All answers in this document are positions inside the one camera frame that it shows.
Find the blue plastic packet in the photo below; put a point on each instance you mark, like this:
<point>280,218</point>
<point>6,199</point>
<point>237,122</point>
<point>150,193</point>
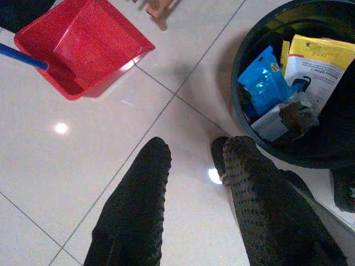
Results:
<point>263,80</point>

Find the black knitted left gripper left finger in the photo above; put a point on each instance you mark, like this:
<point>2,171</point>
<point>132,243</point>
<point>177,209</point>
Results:
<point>136,205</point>

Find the black knitted left gripper right finger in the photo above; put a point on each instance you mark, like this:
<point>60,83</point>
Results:
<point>266,210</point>

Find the white cardboard piece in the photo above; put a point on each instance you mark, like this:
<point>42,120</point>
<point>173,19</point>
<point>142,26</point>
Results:
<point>267,123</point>

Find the peach coloured bare foot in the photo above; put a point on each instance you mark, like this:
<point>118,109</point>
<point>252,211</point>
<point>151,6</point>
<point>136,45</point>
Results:
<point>156,11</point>

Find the thin yellow packet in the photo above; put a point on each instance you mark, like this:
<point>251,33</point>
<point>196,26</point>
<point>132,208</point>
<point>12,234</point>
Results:
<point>284,55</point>

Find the yellow and white carton box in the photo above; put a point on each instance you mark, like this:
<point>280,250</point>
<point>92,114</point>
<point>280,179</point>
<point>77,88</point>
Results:
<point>319,66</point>

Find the black round rubbish bin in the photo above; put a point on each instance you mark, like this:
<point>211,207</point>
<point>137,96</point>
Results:
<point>277,155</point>

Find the red plastic dustpan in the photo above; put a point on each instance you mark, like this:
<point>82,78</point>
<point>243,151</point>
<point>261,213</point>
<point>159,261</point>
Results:
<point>91,41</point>

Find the brown crumpled paper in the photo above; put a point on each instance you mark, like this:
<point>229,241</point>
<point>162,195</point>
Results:
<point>296,116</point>

